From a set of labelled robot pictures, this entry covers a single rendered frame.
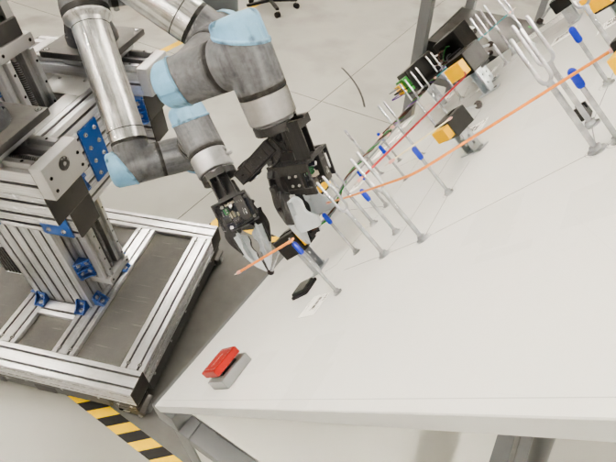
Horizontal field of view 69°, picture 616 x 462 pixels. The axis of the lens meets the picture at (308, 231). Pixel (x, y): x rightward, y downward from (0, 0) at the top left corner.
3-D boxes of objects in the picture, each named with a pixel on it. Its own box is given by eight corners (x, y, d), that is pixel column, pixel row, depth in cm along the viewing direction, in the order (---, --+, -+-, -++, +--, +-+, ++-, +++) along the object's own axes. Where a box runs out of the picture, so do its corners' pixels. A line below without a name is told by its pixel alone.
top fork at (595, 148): (599, 155, 43) (515, 36, 41) (583, 158, 45) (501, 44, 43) (610, 142, 44) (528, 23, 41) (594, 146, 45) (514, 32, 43)
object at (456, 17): (421, 60, 150) (424, 39, 145) (456, 25, 171) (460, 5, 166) (522, 84, 137) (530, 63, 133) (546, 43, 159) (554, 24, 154)
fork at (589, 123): (581, 132, 50) (508, 28, 48) (583, 126, 51) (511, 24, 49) (600, 124, 48) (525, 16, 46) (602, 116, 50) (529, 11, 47)
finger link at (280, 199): (289, 228, 71) (272, 176, 68) (281, 229, 72) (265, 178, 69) (303, 216, 75) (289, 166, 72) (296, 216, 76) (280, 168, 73)
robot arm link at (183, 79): (194, 87, 77) (248, 68, 73) (168, 121, 69) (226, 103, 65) (169, 43, 72) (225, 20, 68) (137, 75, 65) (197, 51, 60)
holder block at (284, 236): (297, 247, 84) (283, 231, 83) (316, 236, 80) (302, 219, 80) (287, 260, 81) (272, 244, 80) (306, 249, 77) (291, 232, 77)
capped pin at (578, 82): (611, 140, 44) (563, 70, 42) (628, 133, 43) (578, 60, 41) (610, 148, 43) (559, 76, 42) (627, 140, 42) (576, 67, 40)
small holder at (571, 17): (549, 35, 101) (533, 12, 100) (586, 10, 95) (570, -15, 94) (545, 42, 98) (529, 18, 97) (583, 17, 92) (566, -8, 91)
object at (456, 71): (471, 70, 94) (462, 57, 94) (466, 74, 93) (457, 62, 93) (456, 79, 98) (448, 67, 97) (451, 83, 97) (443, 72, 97)
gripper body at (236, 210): (223, 235, 82) (193, 177, 83) (231, 238, 90) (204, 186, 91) (259, 215, 82) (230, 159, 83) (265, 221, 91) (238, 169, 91)
